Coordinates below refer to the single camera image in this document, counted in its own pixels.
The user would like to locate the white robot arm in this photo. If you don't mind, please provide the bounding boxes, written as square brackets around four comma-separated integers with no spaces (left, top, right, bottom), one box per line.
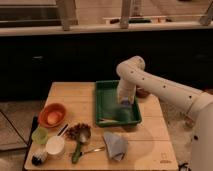
[116,56,213,171]

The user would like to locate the black stick utensil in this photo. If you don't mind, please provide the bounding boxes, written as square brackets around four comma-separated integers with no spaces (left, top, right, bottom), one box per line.
[57,124,68,136]

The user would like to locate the white cup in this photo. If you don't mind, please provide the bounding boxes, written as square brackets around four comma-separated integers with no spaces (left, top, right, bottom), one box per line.
[45,136,65,157]

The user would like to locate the green handled metal ladle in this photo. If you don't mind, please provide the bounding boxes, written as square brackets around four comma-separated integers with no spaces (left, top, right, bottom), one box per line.
[71,128,91,164]

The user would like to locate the brown pine cone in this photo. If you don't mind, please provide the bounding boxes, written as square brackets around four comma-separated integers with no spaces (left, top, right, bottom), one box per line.
[65,123,90,140]

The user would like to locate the dark brown bowl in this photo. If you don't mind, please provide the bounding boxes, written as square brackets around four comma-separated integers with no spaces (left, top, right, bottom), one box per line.
[136,87,150,98]

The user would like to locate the blue sponge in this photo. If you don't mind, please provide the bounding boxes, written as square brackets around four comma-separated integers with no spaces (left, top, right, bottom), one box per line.
[117,101,132,122]

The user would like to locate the grey folded cloth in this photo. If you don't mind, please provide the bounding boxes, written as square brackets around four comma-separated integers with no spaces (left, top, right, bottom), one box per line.
[103,132,128,161]

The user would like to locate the orange bowl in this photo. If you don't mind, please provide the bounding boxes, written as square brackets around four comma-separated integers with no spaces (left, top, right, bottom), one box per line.
[38,103,66,128]

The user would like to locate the green plastic cup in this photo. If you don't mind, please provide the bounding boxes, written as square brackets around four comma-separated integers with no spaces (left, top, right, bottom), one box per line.
[31,127,48,144]

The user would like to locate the orange fruit in bowl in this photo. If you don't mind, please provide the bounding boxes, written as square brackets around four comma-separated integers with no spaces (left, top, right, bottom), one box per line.
[47,111,61,125]

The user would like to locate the metal spoon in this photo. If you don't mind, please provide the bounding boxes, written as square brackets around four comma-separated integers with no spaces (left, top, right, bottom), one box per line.
[80,147,105,156]

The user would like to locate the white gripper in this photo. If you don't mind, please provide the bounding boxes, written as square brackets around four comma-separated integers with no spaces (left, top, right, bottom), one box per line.
[117,79,136,104]

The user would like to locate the green plastic tray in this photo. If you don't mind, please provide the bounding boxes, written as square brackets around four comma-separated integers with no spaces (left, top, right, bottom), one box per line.
[95,80,142,127]

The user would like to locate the yellow stick in tray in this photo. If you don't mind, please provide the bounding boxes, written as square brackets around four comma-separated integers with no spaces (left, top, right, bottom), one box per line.
[99,118,118,123]

